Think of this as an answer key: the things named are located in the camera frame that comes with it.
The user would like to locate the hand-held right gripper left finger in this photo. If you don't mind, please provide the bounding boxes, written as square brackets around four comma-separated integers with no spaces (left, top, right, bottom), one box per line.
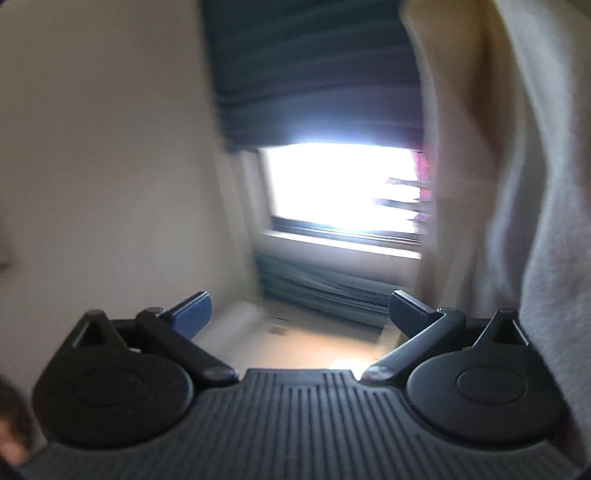
[65,291,238,388]

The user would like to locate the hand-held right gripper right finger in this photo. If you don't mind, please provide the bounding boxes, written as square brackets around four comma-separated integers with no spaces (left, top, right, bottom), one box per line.
[360,290,532,386]

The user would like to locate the cream pants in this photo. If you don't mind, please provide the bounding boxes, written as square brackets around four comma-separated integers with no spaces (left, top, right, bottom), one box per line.
[399,0,591,444]

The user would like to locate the dark folded fabric under window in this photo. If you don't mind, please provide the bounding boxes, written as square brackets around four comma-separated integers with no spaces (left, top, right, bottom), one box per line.
[256,254,421,330]

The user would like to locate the black framed window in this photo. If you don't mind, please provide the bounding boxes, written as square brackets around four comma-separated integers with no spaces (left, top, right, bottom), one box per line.
[256,143,435,259]

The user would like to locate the blue curtain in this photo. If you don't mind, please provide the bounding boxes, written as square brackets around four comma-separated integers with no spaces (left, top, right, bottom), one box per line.
[203,0,426,153]

